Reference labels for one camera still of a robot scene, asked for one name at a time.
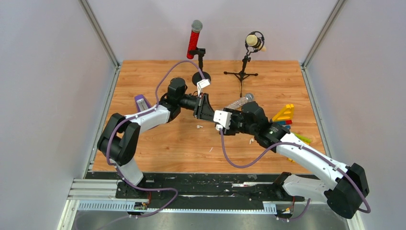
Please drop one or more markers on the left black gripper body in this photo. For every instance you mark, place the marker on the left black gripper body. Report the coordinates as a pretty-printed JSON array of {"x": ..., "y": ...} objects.
[{"x": 197, "y": 106}]

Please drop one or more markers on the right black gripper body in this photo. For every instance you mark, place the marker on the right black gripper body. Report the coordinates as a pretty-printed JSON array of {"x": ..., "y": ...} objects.
[{"x": 237, "y": 125}]

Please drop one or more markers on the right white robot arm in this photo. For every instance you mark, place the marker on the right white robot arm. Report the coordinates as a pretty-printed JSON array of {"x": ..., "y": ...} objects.
[{"x": 344, "y": 188}]

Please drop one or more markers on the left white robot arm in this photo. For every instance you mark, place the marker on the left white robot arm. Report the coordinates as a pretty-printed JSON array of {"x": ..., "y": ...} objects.
[{"x": 118, "y": 141}]

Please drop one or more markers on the silver glitter microphone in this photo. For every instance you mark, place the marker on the silver glitter microphone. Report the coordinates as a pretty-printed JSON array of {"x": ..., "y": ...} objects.
[{"x": 241, "y": 101}]

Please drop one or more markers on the black tripod mic stand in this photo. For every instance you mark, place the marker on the black tripod mic stand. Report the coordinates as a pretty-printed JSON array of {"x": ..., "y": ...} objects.
[{"x": 242, "y": 75}]

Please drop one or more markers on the yellow stacking toy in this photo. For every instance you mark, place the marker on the yellow stacking toy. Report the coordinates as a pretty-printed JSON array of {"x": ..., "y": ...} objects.
[{"x": 285, "y": 115}]

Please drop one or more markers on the purple metronome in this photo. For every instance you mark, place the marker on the purple metronome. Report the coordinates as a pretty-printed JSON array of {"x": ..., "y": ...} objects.
[{"x": 141, "y": 103}]

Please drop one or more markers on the green brick on triangle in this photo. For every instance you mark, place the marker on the green brick on triangle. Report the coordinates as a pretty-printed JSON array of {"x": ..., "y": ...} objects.
[{"x": 303, "y": 138}]

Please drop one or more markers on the beige condenser microphone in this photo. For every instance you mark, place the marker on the beige condenser microphone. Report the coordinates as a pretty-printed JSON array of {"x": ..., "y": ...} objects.
[{"x": 255, "y": 42}]

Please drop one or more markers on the red glitter microphone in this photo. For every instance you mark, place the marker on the red glitter microphone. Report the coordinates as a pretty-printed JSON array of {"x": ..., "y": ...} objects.
[{"x": 197, "y": 26}]

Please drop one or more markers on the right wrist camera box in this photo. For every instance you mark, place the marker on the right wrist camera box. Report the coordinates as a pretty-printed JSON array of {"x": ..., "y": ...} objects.
[{"x": 222, "y": 119}]

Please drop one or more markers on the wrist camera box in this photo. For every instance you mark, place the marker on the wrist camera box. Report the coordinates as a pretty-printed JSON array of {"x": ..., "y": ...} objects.
[
  {"x": 222, "y": 119},
  {"x": 202, "y": 84}
]

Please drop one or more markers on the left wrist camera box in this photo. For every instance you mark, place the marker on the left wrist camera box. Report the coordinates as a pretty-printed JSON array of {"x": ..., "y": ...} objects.
[{"x": 202, "y": 84}]

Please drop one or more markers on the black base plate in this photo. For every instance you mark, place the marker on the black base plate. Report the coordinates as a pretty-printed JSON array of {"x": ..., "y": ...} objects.
[{"x": 202, "y": 191}]

